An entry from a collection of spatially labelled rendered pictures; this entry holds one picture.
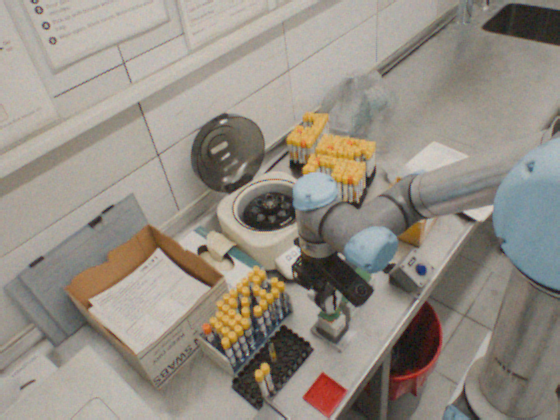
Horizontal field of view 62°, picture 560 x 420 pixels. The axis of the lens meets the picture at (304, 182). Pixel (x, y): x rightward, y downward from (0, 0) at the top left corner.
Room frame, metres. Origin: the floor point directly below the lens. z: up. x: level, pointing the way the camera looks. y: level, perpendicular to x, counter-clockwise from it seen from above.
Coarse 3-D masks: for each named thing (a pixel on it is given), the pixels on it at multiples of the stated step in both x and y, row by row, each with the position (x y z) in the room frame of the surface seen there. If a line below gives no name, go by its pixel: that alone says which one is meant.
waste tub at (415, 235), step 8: (392, 184) 0.94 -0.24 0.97; (416, 224) 0.80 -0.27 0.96; (424, 224) 0.81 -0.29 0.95; (432, 224) 0.86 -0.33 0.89; (408, 232) 0.81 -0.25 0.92; (416, 232) 0.80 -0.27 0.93; (424, 232) 0.81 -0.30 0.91; (400, 240) 0.82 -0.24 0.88; (408, 240) 0.81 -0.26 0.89; (416, 240) 0.80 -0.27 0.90
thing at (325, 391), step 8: (320, 376) 0.47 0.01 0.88; (328, 376) 0.47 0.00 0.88; (312, 384) 0.46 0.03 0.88; (320, 384) 0.46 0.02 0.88; (328, 384) 0.46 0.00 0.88; (336, 384) 0.45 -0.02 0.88; (312, 392) 0.44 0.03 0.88; (320, 392) 0.44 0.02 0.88; (328, 392) 0.44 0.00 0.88; (336, 392) 0.44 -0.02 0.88; (344, 392) 0.44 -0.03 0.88; (304, 400) 0.43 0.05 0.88; (312, 400) 0.43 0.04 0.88; (320, 400) 0.43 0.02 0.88; (328, 400) 0.42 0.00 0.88; (336, 400) 0.42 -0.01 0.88; (320, 408) 0.41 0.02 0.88; (328, 408) 0.41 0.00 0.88; (328, 416) 0.39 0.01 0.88
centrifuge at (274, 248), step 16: (272, 176) 1.02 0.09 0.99; (288, 176) 1.01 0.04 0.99; (240, 192) 0.96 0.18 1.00; (256, 192) 0.98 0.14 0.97; (288, 192) 0.97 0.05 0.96; (224, 208) 0.91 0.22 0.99; (240, 208) 0.93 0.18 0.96; (224, 224) 0.86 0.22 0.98; (240, 224) 0.84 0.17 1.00; (288, 224) 0.81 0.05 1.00; (240, 240) 0.81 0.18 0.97; (256, 240) 0.78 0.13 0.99; (272, 240) 0.78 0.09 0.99; (288, 240) 0.79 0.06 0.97; (256, 256) 0.77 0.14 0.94; (272, 256) 0.76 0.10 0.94; (288, 256) 0.77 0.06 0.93; (272, 272) 0.76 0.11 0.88; (288, 272) 0.73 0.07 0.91
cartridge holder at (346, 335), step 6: (348, 324) 0.57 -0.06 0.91; (312, 330) 0.58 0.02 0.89; (318, 330) 0.57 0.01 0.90; (324, 330) 0.56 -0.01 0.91; (342, 330) 0.56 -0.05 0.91; (348, 330) 0.57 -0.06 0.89; (318, 336) 0.57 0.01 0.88; (324, 336) 0.56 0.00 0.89; (330, 336) 0.55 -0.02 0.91; (342, 336) 0.55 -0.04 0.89; (348, 336) 0.55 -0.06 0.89; (354, 336) 0.56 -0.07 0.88; (330, 342) 0.54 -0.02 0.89; (336, 342) 0.54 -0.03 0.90; (342, 342) 0.54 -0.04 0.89; (348, 342) 0.54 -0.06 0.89; (336, 348) 0.53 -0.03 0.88; (342, 348) 0.53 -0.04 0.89
